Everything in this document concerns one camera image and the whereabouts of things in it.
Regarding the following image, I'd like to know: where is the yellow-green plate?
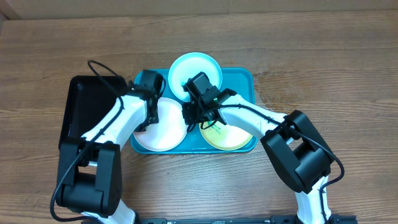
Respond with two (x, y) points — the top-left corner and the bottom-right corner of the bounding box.
(200, 121), (252, 151)

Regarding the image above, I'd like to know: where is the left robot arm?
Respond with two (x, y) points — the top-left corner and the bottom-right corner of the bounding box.
(50, 70), (165, 223)

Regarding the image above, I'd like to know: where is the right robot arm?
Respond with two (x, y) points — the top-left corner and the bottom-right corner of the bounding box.
(182, 72), (335, 223)

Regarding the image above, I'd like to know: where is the pink plate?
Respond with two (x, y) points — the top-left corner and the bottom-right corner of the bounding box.
(131, 97), (187, 153)

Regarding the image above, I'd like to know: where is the black plastic tray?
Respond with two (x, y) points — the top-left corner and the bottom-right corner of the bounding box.
(58, 75), (127, 146)

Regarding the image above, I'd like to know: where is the teal plastic tray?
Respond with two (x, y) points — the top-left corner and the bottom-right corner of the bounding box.
(130, 67), (257, 155)

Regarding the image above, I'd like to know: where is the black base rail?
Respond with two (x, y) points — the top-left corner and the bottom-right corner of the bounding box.
(136, 214), (358, 224)

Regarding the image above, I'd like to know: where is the light blue plate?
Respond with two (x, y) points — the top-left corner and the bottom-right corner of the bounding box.
(168, 52), (223, 102)

